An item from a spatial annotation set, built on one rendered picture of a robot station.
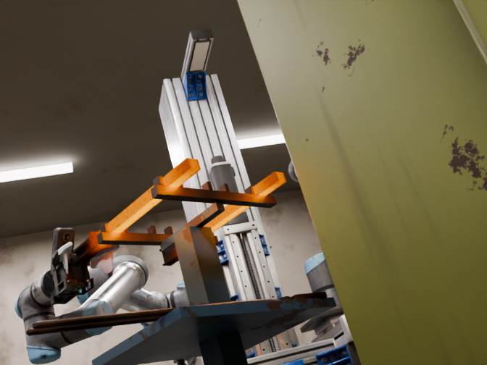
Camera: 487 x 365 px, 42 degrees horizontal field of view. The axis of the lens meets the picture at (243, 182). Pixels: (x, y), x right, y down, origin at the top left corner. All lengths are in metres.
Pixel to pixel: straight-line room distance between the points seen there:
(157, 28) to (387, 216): 4.52
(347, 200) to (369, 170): 0.07
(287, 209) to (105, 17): 4.75
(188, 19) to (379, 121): 4.45
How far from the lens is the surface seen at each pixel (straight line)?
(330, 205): 1.05
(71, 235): 1.56
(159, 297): 2.26
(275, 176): 1.33
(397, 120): 0.96
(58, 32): 5.23
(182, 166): 1.18
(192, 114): 2.79
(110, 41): 5.39
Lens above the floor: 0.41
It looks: 23 degrees up
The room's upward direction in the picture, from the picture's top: 17 degrees counter-clockwise
